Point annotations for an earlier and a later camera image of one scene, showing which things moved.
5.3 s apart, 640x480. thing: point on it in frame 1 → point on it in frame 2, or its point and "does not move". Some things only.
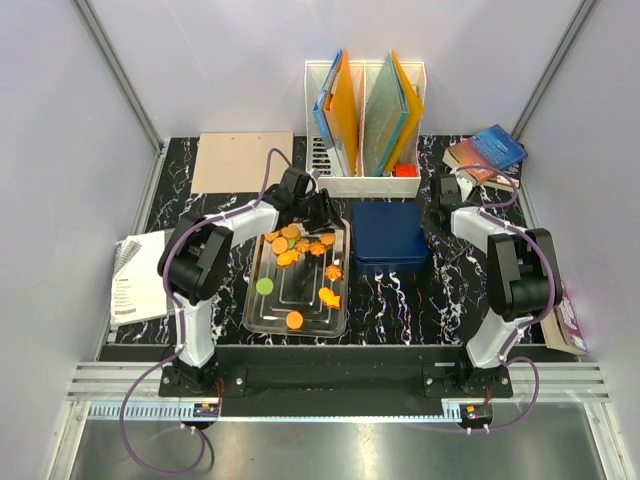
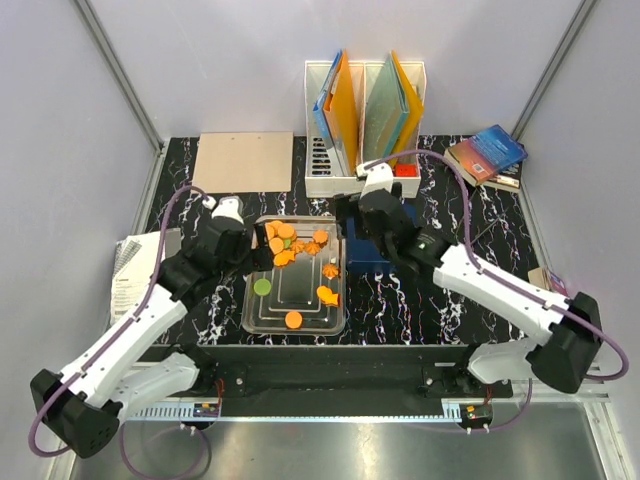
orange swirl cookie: x=333 y=273 does not move
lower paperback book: x=466 y=158 does not move
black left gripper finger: x=335 y=213 → x=262 y=255
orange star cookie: x=285 y=258 does not move
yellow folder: x=415 y=108 does not move
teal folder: x=385 y=114 does not move
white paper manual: x=139 y=286 does not move
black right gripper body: x=430 y=219 → x=372 y=236
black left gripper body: x=311 y=211 → x=241 y=260
